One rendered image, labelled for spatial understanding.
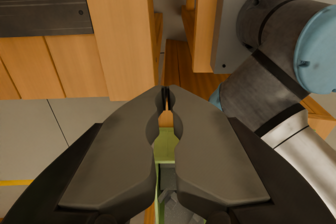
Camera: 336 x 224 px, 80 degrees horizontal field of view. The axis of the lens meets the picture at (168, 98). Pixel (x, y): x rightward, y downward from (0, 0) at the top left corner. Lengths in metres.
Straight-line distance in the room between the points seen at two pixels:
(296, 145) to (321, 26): 0.17
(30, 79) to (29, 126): 1.55
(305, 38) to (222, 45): 0.23
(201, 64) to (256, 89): 0.28
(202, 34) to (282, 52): 0.27
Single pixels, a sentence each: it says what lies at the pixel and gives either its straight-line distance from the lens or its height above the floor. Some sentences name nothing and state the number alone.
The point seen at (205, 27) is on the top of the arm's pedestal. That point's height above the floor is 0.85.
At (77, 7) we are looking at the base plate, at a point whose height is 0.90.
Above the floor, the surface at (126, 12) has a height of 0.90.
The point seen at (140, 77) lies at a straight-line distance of 0.57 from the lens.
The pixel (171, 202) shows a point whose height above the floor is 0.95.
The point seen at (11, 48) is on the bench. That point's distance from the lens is 0.69.
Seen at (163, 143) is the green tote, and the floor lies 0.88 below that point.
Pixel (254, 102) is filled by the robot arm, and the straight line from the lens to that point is 0.35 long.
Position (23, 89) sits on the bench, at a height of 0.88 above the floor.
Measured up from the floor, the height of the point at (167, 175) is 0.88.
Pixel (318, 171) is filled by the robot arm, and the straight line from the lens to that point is 0.36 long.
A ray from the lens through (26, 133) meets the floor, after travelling 2.31.
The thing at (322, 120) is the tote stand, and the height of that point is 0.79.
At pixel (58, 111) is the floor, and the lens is 1.98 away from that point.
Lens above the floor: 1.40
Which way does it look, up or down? 58 degrees down
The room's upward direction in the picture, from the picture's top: 179 degrees counter-clockwise
